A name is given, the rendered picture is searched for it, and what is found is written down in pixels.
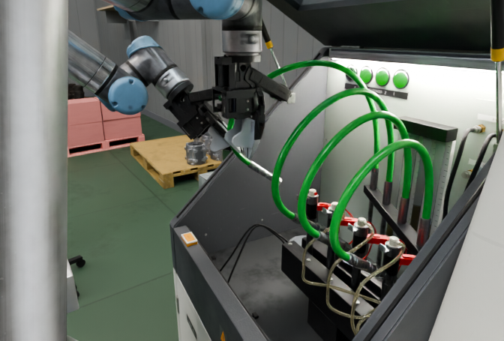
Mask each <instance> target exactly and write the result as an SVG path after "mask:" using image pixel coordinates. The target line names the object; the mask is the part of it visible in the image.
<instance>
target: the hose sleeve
mask: <svg viewBox="0 0 504 341"><path fill-rule="evenodd" d="M247 167H249V168H251V169H252V170H253V171H255V172H257V173H259V174H260V175H262V176H263V177H265V178H267V179H269V180H270V181H272V175H273V174H272V173H270V172H269V171H267V170H266V169H264V168H262V167H261V166H259V165H258V164H256V163H255V162H253V161H251V162H250V165H249V166H247Z"/></svg>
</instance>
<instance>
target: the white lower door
mask: <svg viewBox="0 0 504 341"><path fill-rule="evenodd" d="M176 284H177V294H178V295H176V303H177V311H178V314H179V323H180V333H181V341H212V340H211V338H210V336H209V334H208V332H207V331H206V329H205V327H204V325H203V323H202V321H201V319H200V317H199V315H198V314H197V312H196V310H195V308H194V306H193V304H192V302H191V300H190V298H189V297H188V294H187V292H186V291H185V288H184V286H183V285H182V282H181V280H180V279H179V277H178V275H177V274H176Z"/></svg>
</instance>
